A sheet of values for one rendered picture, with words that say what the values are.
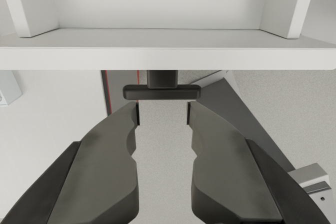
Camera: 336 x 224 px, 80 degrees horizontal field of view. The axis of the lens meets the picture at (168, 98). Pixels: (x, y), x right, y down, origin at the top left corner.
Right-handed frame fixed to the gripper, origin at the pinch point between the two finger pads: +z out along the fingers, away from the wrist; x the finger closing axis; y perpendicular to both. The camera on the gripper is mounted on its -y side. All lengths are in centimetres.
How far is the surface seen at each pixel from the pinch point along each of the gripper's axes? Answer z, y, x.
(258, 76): 96, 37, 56
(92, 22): 12.8, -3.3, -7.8
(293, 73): 96, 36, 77
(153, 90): 5.2, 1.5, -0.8
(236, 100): 68, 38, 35
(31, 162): 19.8, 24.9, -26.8
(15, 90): 19.1, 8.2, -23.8
